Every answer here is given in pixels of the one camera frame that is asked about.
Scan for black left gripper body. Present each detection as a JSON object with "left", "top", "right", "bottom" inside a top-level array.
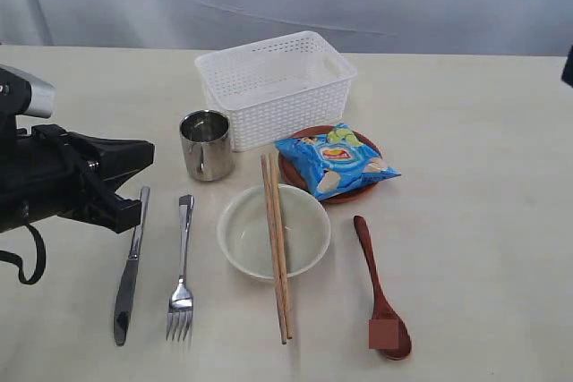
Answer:
[{"left": 1, "top": 124, "right": 116, "bottom": 232}]

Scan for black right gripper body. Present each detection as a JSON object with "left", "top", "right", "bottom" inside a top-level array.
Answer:
[{"left": 561, "top": 47, "right": 573, "bottom": 87}]

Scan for stainless steel cup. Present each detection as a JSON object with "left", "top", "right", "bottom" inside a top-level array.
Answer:
[{"left": 179, "top": 109, "right": 234, "bottom": 182}]

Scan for stainless steel fork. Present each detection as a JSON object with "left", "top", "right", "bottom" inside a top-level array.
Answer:
[{"left": 166, "top": 194, "right": 194, "bottom": 341}]

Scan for speckled beige ceramic bowl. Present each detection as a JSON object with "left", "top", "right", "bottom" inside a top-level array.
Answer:
[{"left": 217, "top": 183, "right": 331, "bottom": 282}]

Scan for wooden chopstick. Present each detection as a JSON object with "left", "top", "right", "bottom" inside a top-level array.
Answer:
[
  {"left": 261, "top": 154, "right": 287, "bottom": 344},
  {"left": 268, "top": 154, "right": 294, "bottom": 340}
]

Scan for terracotta brown plate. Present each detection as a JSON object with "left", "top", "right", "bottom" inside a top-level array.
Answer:
[{"left": 278, "top": 125, "right": 381, "bottom": 204}]

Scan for blue potato chips bag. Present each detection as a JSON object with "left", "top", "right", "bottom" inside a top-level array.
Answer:
[{"left": 275, "top": 123, "right": 400, "bottom": 201}]

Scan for brown wooden handled spoon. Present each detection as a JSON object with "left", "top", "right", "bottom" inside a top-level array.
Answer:
[{"left": 353, "top": 216, "right": 412, "bottom": 361}]

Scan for grey backdrop curtain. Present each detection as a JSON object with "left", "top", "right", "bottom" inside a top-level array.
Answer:
[{"left": 1, "top": 0, "right": 572, "bottom": 55}]

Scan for white perforated plastic basket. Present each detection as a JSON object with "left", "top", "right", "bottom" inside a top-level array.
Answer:
[{"left": 194, "top": 30, "right": 356, "bottom": 152}]

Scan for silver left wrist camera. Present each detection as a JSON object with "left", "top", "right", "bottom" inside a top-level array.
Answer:
[{"left": 1, "top": 64, "right": 56, "bottom": 143}]

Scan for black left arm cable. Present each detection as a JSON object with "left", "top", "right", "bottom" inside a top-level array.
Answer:
[{"left": 0, "top": 220, "right": 47, "bottom": 285}]

